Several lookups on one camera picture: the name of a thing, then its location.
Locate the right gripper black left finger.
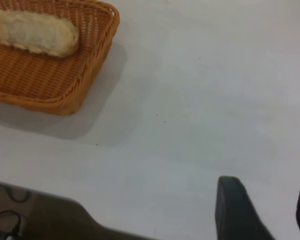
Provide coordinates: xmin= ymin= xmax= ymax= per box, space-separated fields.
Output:
xmin=214 ymin=175 xmax=276 ymax=240

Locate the orange woven plastic basket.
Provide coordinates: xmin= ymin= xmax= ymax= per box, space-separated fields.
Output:
xmin=0 ymin=0 xmax=121 ymax=117

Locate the striped long bread roll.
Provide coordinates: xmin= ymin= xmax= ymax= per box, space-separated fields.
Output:
xmin=0 ymin=9 xmax=80 ymax=59

